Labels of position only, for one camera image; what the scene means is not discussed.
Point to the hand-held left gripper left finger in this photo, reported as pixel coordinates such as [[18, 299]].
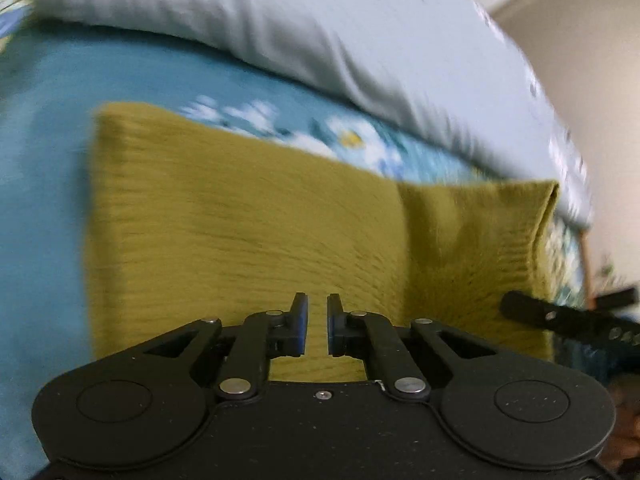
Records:
[[300, 325]]

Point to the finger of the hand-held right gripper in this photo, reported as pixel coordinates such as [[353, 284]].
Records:
[[617, 299], [550, 316]]

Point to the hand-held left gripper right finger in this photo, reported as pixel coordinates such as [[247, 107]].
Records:
[[334, 325]]

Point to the olive green knit sweater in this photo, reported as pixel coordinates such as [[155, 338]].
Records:
[[225, 235]]

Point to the light blue floral quilt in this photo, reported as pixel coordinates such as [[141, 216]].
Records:
[[300, 35]]

